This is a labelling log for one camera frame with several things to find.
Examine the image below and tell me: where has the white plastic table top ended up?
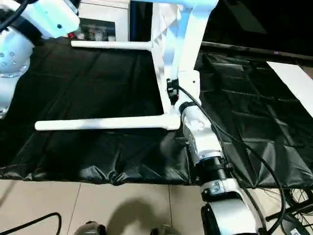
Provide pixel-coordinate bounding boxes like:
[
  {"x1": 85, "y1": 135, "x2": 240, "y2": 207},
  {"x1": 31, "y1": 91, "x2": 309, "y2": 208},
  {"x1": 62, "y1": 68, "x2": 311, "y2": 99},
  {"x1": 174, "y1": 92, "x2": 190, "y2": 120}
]
[{"x1": 149, "y1": 0, "x2": 219, "y2": 132}]

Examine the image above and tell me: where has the white plastic table leg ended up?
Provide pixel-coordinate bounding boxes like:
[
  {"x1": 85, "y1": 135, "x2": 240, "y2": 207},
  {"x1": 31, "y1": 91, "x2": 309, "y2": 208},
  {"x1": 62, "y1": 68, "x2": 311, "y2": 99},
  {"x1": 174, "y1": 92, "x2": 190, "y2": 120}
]
[
  {"x1": 130, "y1": 0, "x2": 219, "y2": 9},
  {"x1": 35, "y1": 116, "x2": 180, "y2": 132},
  {"x1": 71, "y1": 40, "x2": 153, "y2": 51}
]

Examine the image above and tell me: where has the black work mat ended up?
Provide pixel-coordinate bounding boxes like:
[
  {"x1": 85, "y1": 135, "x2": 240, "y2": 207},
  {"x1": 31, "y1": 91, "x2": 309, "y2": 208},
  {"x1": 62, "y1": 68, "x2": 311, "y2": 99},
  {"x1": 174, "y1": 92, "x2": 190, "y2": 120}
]
[{"x1": 0, "y1": 37, "x2": 313, "y2": 189}]

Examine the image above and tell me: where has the white glass-door cabinet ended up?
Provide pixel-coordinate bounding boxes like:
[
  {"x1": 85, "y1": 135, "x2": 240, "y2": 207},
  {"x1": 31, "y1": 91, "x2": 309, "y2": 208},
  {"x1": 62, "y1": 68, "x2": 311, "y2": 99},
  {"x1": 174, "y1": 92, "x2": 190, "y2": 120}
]
[{"x1": 78, "y1": 0, "x2": 130, "y2": 42}]

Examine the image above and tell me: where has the black side table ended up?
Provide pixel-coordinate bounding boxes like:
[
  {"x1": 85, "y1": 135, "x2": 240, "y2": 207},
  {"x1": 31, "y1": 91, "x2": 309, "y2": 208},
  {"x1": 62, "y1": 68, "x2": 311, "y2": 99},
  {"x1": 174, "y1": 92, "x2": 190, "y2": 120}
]
[{"x1": 201, "y1": 42, "x2": 313, "y2": 67}]

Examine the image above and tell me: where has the white paper sheet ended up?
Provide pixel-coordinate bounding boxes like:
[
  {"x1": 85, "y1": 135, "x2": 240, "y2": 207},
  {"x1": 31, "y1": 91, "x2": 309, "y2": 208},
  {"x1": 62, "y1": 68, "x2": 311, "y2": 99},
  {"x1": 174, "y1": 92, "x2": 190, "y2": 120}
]
[{"x1": 267, "y1": 61, "x2": 313, "y2": 118}]

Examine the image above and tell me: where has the dark robot right foot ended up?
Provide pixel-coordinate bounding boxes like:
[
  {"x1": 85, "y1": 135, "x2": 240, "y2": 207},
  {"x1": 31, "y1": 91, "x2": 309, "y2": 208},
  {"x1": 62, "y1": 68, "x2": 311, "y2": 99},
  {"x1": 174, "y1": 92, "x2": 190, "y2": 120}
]
[{"x1": 149, "y1": 224, "x2": 181, "y2": 235}]

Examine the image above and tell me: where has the dark robot foot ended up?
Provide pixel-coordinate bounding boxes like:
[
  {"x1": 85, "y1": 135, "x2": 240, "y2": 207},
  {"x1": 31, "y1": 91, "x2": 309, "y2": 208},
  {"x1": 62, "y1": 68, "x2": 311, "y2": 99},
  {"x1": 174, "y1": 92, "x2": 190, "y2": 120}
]
[
  {"x1": 149, "y1": 224, "x2": 181, "y2": 235},
  {"x1": 76, "y1": 221, "x2": 107, "y2": 235}
]

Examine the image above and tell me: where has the dark robot left foot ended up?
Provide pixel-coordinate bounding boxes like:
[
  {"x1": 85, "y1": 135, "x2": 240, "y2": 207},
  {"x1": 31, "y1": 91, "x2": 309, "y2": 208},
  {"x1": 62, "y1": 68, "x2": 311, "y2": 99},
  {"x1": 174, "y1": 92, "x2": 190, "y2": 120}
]
[{"x1": 76, "y1": 221, "x2": 107, "y2": 235}]

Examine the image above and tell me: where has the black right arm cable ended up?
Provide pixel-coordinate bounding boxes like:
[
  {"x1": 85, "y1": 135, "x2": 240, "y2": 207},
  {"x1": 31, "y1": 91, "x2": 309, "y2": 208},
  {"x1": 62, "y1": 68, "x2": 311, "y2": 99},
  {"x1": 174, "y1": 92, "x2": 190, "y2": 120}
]
[{"x1": 177, "y1": 86, "x2": 287, "y2": 235}]

